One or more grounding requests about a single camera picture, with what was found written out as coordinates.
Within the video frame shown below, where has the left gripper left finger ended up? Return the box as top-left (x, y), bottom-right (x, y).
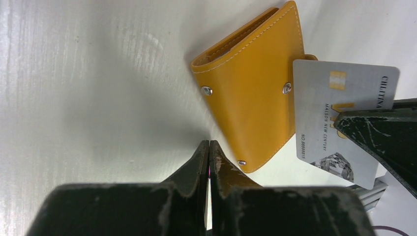
top-left (28, 140), bottom-right (209, 236)

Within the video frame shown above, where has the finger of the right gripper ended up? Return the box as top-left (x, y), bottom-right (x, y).
top-left (334, 98), bottom-right (417, 197)

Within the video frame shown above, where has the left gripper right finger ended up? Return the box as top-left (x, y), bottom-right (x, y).
top-left (209, 141), bottom-right (374, 236)

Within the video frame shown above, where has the silver credit card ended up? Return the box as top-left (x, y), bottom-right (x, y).
top-left (293, 59), bottom-right (400, 189)

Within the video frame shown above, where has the yellow leather card holder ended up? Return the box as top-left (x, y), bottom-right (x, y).
top-left (191, 0), bottom-right (315, 173)

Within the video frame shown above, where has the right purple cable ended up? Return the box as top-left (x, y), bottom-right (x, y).
top-left (373, 225), bottom-right (411, 236)

